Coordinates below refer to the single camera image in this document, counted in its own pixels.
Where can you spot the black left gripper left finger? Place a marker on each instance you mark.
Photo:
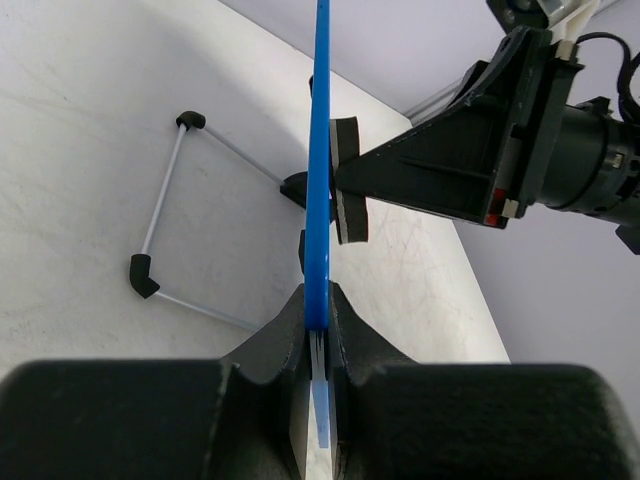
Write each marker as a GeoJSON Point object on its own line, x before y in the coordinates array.
{"type": "Point", "coordinates": [262, 423]}

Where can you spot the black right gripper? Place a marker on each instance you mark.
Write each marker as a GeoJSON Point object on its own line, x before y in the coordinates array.
{"type": "Point", "coordinates": [459, 164]}

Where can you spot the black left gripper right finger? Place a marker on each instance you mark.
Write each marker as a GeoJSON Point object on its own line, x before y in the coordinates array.
{"type": "Point", "coordinates": [358, 357]}

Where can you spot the blue framed whiteboard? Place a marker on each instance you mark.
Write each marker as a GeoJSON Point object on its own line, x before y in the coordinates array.
{"type": "Point", "coordinates": [316, 249]}

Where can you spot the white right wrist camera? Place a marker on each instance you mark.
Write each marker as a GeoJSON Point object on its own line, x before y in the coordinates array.
{"type": "Point", "coordinates": [565, 19]}

